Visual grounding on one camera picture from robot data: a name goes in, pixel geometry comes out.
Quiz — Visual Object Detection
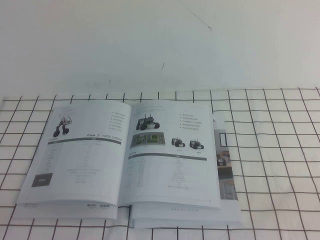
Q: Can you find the brochure with photo cover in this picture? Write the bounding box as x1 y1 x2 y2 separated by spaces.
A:
11 93 243 230

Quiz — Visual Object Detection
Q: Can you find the white black-grid tablecloth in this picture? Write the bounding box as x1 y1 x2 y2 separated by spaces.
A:
0 87 320 240

